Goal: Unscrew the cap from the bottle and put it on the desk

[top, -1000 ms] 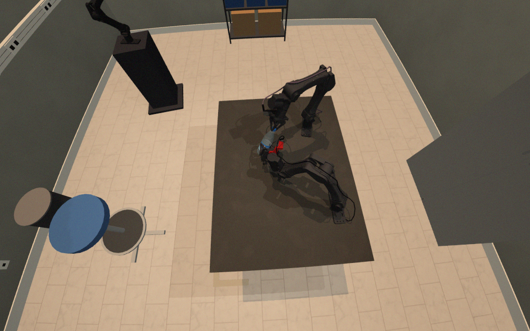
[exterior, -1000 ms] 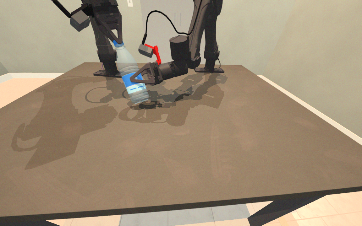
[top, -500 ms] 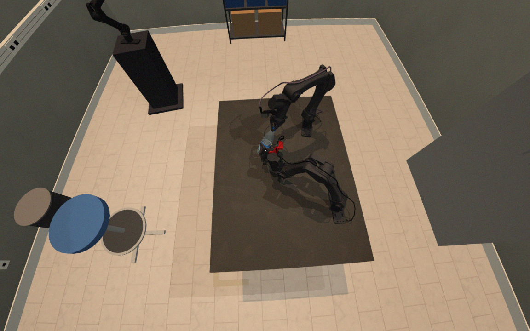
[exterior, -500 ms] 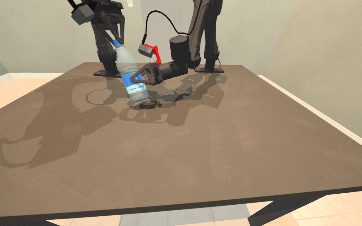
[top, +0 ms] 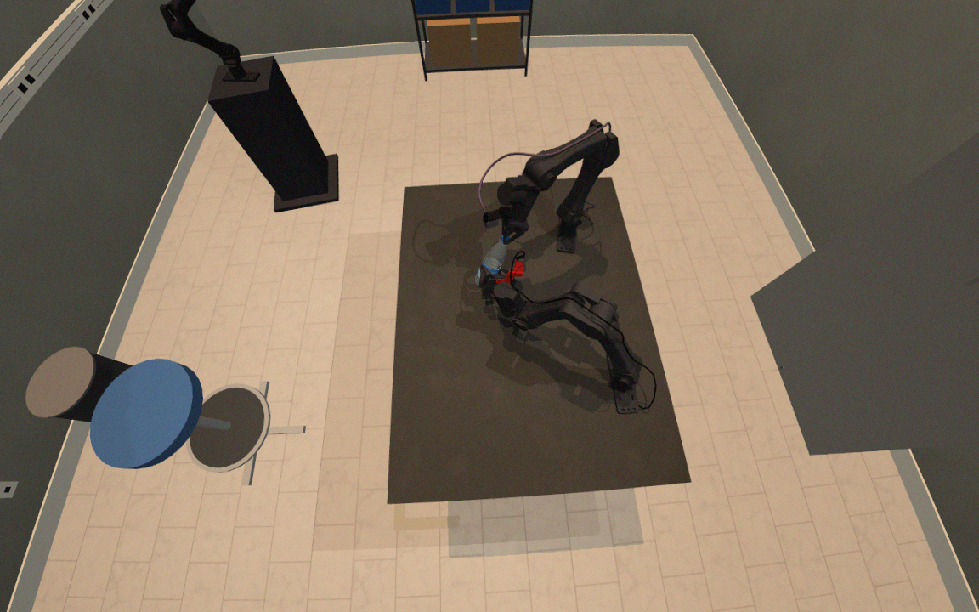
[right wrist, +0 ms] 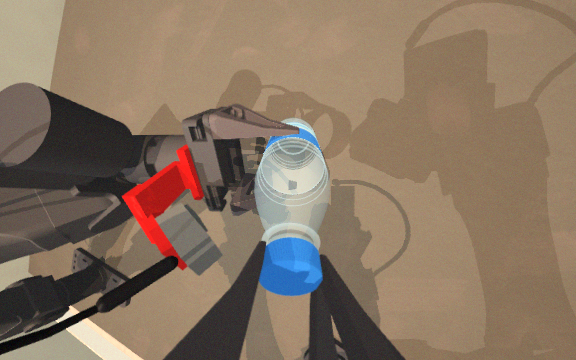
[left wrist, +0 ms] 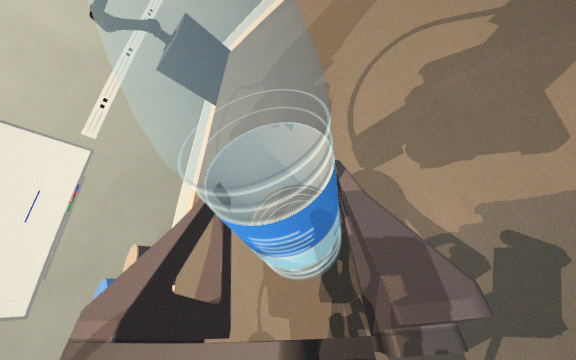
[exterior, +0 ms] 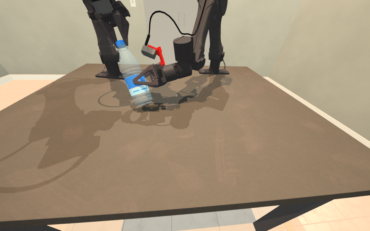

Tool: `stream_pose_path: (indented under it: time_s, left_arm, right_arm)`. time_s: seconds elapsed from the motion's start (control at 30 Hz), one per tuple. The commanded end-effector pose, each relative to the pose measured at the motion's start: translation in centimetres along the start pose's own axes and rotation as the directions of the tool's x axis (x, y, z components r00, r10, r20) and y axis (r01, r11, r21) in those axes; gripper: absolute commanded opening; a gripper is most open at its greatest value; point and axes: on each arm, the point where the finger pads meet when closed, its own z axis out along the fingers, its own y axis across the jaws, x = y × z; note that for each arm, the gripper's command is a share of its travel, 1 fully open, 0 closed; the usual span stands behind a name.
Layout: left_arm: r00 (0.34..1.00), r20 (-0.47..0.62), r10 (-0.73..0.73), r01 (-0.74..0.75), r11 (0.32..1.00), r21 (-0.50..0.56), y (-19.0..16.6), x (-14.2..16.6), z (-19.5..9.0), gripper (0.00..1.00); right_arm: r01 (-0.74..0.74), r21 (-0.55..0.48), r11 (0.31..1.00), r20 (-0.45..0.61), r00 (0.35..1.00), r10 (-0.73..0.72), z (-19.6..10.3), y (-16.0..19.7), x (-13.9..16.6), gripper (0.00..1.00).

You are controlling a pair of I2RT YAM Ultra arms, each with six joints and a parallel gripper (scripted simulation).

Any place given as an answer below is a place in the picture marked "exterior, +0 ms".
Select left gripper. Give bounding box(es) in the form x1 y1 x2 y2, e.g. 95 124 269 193
132 45 179 88

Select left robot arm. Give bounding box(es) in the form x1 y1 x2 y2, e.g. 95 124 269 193
141 0 229 79

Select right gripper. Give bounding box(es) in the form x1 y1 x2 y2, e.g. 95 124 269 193
87 0 130 49

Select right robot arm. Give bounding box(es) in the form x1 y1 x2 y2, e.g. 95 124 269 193
82 0 124 80

